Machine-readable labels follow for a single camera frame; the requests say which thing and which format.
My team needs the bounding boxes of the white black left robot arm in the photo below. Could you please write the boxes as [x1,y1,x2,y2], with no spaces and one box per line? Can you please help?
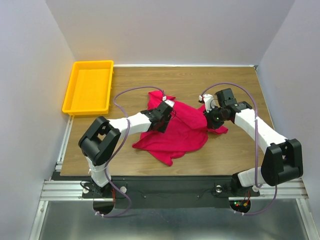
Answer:
[78,100,175,197]

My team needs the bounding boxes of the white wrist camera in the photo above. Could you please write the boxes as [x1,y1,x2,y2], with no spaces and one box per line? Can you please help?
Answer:
[198,94,216,112]
[162,96,175,108]

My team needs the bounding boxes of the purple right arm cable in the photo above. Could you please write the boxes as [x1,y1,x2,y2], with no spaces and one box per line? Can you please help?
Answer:
[202,82,278,217]

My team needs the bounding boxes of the yellow plastic tray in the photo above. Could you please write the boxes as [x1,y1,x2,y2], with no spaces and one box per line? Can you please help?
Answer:
[62,60,114,116]

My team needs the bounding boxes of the pink t shirt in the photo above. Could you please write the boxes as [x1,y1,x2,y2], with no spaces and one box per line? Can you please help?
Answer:
[132,95,229,167]

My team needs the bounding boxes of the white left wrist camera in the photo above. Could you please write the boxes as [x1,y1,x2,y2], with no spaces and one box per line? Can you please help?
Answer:
[162,96,175,108]

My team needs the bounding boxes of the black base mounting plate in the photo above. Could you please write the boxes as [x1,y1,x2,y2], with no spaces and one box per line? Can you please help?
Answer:
[82,174,261,210]

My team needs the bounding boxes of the aluminium frame rail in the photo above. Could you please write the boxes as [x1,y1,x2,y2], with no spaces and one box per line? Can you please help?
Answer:
[29,117,319,240]

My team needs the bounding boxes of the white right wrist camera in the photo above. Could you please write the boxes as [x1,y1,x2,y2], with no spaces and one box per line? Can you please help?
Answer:
[198,94,216,112]

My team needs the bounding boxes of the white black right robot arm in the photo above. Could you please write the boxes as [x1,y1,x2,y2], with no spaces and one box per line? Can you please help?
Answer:
[198,88,303,195]

